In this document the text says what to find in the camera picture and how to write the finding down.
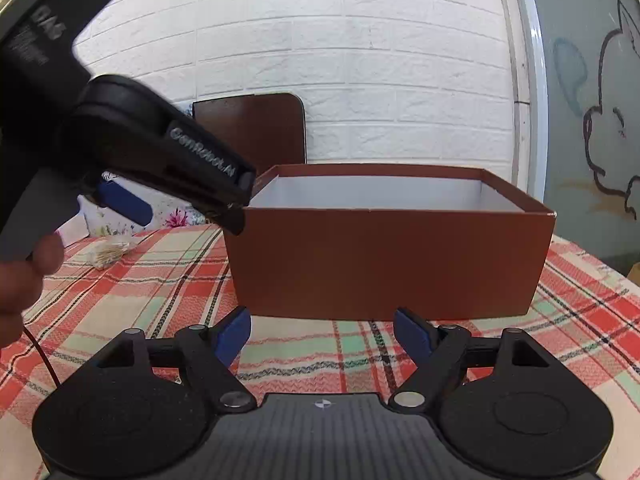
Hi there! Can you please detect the person's left hand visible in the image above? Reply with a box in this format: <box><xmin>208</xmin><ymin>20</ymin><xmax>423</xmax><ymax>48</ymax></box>
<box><xmin>0</xmin><ymin>232</ymin><xmax>65</xmax><ymax>348</ymax></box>

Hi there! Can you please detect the brown storage box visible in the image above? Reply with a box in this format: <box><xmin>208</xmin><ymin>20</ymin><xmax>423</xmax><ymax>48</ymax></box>
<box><xmin>222</xmin><ymin>162</ymin><xmax>557</xmax><ymax>322</ymax></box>

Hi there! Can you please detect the red plaid tablecloth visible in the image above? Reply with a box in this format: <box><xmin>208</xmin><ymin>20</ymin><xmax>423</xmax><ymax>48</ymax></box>
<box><xmin>0</xmin><ymin>225</ymin><xmax>640</xmax><ymax>480</ymax></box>

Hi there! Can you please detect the red cable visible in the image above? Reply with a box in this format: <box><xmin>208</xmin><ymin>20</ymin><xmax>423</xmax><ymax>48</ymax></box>
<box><xmin>20</xmin><ymin>322</ymin><xmax>63</xmax><ymax>388</ymax></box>

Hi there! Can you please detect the dark brown chair back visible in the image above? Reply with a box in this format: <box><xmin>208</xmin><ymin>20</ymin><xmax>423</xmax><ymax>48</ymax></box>
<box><xmin>192</xmin><ymin>92</ymin><xmax>307</xmax><ymax>173</ymax></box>

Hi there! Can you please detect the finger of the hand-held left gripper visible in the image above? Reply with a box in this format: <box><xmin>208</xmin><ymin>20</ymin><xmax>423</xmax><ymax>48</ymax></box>
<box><xmin>192</xmin><ymin>199</ymin><xmax>247</xmax><ymax>237</ymax></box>
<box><xmin>95</xmin><ymin>179</ymin><xmax>154</xmax><ymax>227</ymax></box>

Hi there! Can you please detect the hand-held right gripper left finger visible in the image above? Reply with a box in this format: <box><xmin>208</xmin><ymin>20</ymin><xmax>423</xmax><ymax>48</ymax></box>
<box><xmin>95</xmin><ymin>305</ymin><xmax>258</xmax><ymax>409</ymax></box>

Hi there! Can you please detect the cartoon painted door panel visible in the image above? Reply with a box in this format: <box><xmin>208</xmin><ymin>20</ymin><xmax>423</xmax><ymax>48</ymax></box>
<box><xmin>520</xmin><ymin>0</ymin><xmax>640</xmax><ymax>278</ymax></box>

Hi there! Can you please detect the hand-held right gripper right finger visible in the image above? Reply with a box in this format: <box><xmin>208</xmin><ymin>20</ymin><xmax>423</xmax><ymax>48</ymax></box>
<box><xmin>387</xmin><ymin>307</ymin><xmax>551</xmax><ymax>409</ymax></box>

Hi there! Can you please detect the white floral plastic bag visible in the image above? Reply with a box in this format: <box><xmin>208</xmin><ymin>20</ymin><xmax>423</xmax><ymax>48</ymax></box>
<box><xmin>82</xmin><ymin>195</ymin><xmax>221</xmax><ymax>238</ymax></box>

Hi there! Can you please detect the white door frame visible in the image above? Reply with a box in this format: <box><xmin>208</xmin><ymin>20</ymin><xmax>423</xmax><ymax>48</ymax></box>
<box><xmin>492</xmin><ymin>0</ymin><xmax>551</xmax><ymax>201</ymax></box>

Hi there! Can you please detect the clear bag of toothpicks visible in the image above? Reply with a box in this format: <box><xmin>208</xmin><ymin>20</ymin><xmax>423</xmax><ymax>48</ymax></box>
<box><xmin>85</xmin><ymin>240</ymin><xmax>138</xmax><ymax>268</ymax></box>

